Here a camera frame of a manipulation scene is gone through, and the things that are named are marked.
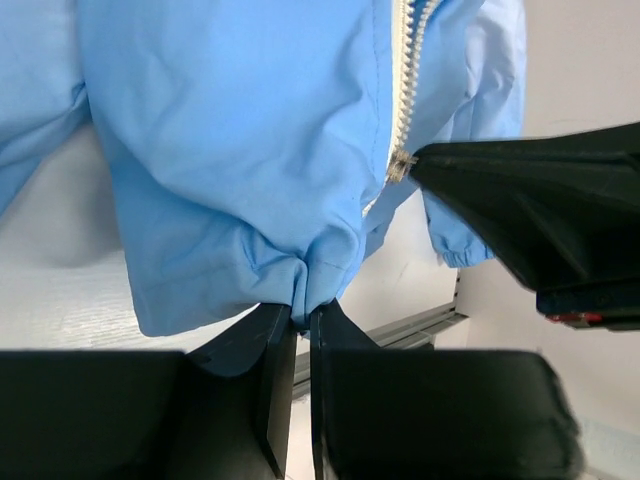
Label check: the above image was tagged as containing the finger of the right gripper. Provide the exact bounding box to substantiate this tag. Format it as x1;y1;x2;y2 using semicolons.
536;279;639;332
410;123;639;291

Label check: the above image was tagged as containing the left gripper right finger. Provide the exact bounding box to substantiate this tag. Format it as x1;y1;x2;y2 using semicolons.
310;303;583;479

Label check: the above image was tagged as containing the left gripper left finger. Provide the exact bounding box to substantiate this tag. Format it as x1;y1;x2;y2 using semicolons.
1;304;296;479

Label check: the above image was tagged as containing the light blue zip jacket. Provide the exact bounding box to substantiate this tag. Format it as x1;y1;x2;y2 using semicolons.
1;1;527;336

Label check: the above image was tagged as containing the aluminium front rail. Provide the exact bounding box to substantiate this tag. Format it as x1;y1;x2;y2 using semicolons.
293;303;467;401

